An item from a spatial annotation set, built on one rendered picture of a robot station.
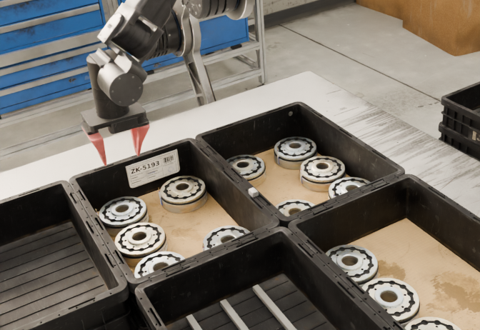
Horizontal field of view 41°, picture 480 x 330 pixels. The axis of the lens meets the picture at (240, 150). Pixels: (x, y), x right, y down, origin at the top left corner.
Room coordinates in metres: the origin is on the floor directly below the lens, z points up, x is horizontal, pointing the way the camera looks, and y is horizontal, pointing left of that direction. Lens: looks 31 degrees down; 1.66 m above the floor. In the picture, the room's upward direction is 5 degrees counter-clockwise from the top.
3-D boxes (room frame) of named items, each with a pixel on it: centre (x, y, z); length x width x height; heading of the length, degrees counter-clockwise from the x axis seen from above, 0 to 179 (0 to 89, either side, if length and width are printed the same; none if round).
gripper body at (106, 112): (1.00, 0.22, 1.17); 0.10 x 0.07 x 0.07; 115
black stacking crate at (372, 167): (1.17, -0.11, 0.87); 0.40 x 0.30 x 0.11; 26
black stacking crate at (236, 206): (1.04, 0.15, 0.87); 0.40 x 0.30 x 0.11; 26
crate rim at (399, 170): (1.17, -0.11, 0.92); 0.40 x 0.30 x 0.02; 26
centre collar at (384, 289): (0.78, -0.23, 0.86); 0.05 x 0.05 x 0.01
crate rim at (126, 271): (1.04, 0.15, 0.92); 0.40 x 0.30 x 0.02; 26
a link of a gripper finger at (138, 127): (1.01, 0.20, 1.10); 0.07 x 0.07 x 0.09; 25
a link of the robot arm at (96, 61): (1.00, 0.21, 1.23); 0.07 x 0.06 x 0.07; 27
